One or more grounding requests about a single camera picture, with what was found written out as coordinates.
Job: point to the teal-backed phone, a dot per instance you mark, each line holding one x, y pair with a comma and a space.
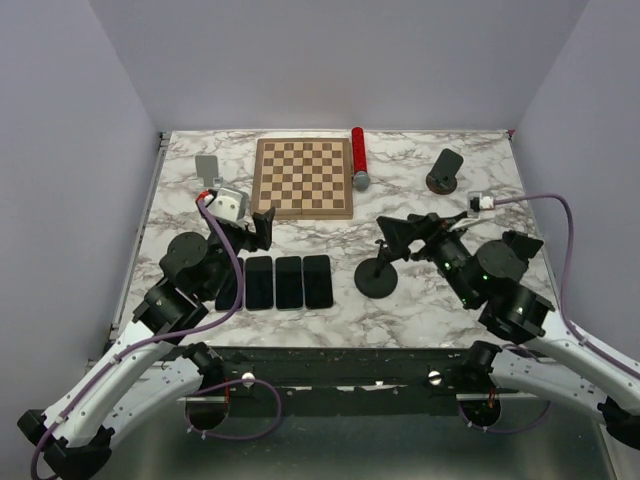
289, 294

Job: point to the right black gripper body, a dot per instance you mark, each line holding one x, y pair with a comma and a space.
443, 244

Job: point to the black round phone stand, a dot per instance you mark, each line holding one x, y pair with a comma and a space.
376, 277

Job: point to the black front mounting rail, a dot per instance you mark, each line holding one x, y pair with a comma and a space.
327, 382

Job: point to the grey metal phone stand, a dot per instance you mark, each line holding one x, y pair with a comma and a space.
208, 170

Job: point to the brown round phone stand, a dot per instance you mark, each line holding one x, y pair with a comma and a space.
441, 179

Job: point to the black folding phone stand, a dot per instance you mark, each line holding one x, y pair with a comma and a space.
524, 247

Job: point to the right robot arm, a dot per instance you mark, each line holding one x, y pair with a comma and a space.
584, 373

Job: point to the red handled microphone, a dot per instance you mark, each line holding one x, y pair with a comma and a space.
361, 180

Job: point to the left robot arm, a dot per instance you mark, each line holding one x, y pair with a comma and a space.
77, 435

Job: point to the purple-cased black phone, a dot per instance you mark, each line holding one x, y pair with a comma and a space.
227, 294

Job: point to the wooden chessboard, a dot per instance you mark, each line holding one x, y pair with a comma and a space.
303, 178

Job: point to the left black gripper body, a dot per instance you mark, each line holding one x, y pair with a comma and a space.
241, 239

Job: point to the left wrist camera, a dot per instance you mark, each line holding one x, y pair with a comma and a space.
225, 203

